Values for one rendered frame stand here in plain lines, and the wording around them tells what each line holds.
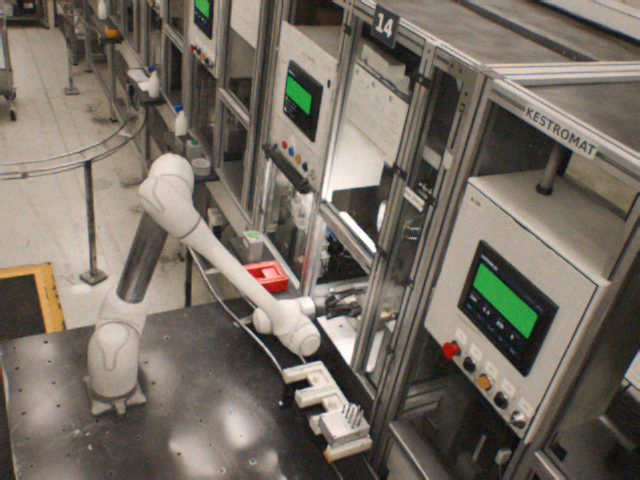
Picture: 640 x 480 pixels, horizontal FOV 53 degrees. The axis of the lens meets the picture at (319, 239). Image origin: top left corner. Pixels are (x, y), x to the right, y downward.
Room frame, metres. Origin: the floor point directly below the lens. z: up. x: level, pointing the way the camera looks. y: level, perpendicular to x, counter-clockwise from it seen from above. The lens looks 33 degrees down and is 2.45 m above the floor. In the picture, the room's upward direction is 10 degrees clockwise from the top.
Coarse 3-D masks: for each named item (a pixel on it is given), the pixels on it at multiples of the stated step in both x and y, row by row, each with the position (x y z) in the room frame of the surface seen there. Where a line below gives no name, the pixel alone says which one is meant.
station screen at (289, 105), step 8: (288, 72) 2.18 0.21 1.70; (296, 80) 2.12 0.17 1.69; (304, 88) 2.07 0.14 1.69; (288, 96) 2.16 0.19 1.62; (312, 96) 2.01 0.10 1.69; (288, 104) 2.15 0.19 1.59; (296, 104) 2.10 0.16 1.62; (288, 112) 2.15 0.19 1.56; (296, 112) 2.09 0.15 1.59; (304, 112) 2.05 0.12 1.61; (296, 120) 2.09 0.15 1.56; (304, 120) 2.04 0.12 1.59; (304, 128) 2.03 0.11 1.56
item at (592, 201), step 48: (528, 144) 1.30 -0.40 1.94; (528, 192) 1.26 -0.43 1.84; (576, 192) 1.17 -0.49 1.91; (624, 192) 1.09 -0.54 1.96; (624, 336) 0.98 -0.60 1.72; (432, 384) 1.33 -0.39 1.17; (624, 384) 0.94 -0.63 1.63; (432, 432) 1.28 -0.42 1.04; (480, 432) 1.15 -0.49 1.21; (576, 432) 0.97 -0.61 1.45; (624, 432) 0.90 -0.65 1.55
